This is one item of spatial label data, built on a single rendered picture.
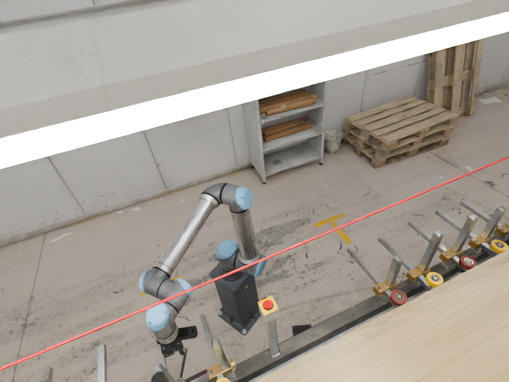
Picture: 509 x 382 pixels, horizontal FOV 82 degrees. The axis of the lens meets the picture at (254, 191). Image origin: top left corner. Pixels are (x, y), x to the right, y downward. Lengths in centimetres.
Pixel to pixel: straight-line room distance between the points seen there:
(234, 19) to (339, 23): 9
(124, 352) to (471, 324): 240
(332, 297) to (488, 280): 121
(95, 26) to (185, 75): 6
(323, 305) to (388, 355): 117
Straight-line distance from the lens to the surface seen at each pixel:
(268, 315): 134
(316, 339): 185
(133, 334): 293
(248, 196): 153
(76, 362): 306
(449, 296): 192
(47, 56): 24
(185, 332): 144
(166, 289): 132
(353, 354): 163
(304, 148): 424
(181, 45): 23
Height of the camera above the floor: 241
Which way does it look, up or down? 40 degrees down
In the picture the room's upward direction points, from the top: 8 degrees counter-clockwise
